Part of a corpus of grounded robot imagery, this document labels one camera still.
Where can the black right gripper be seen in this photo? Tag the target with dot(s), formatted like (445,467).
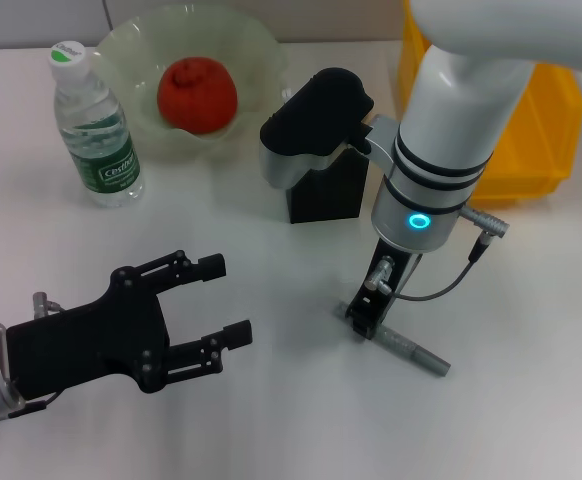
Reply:
(386,290)

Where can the pale green glass fruit plate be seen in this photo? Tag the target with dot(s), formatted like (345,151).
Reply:
(256,55)

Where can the clear green-label water bottle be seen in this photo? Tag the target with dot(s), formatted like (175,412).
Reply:
(101,150)

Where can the gray marker pen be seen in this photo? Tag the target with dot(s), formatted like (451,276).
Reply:
(416,352)

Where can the black mesh pen holder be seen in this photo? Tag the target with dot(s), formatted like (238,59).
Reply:
(331,195)

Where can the red tomato-like fruit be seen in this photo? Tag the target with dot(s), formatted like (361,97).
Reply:
(198,95)

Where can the yellow plastic storage bin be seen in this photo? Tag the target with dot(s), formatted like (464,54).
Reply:
(546,140)

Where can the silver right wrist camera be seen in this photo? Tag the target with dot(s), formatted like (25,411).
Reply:
(316,115)

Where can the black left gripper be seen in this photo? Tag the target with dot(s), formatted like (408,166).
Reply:
(91,347)

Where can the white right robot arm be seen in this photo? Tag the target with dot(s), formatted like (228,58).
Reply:
(451,115)

